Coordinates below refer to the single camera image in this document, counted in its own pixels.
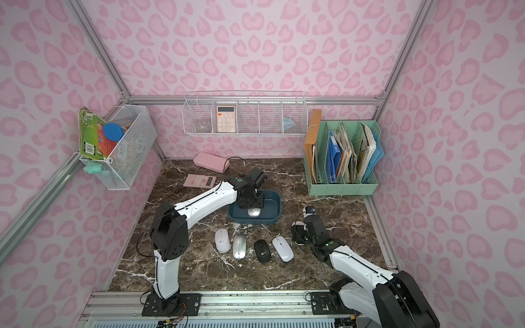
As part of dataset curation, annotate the green packaged item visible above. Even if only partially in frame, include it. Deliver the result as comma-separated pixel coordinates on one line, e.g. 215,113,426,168
78,107,106,160

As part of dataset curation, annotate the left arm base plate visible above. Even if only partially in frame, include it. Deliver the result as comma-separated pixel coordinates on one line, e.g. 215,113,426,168
142,293,202,318

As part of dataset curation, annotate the teal storage box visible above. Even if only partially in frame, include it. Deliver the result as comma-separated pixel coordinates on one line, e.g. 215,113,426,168
228,190,282,225

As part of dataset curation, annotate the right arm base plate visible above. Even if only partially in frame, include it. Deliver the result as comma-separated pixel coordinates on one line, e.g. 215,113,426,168
305,291,354,315

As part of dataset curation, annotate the white papers stack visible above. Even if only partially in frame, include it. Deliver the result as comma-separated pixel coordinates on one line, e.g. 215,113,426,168
357,123,377,183

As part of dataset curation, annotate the white wire wall shelf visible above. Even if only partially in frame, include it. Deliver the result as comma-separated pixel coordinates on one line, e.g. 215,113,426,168
182,90,309,136

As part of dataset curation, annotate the silver computer mouse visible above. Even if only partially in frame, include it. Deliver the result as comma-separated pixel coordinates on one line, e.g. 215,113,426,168
232,233,247,260

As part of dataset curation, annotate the green file organizer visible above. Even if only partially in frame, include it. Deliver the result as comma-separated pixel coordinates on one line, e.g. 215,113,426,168
304,120,381,196

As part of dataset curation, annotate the pink calculator in shelf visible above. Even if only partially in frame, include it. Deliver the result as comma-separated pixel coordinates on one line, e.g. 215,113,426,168
216,105,237,133

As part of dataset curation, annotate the light blue folder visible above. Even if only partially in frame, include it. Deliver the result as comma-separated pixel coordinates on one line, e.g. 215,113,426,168
362,140,385,182

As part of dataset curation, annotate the mint green clip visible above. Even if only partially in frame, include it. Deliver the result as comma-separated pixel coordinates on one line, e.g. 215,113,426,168
83,161,103,174

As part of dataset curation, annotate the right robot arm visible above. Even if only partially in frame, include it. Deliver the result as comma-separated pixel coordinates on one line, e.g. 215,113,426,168
293,206,440,327

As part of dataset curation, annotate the pink pencil case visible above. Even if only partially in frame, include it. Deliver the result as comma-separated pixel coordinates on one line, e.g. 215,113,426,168
193,152,230,173

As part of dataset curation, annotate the white mouse with buttons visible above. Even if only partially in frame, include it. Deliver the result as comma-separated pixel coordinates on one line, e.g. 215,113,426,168
215,228,231,254

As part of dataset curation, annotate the pink calculator on table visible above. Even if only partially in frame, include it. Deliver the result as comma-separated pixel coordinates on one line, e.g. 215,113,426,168
183,174,217,189

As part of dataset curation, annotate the black computer mouse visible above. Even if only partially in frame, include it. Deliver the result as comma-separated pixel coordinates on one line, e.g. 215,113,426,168
254,239,272,263

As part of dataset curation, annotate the brown folder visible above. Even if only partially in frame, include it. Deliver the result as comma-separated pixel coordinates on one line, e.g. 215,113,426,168
304,109,322,184

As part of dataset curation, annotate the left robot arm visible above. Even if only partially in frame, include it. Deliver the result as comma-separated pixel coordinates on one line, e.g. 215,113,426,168
149,168,267,307

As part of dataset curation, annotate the white mesh side basket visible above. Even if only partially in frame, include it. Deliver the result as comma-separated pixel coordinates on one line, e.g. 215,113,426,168
80,105,157,191

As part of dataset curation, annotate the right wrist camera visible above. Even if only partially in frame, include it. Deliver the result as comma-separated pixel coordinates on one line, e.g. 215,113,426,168
303,206,317,218

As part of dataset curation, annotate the blue round lid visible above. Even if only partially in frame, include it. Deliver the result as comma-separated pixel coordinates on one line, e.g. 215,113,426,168
103,123,125,142

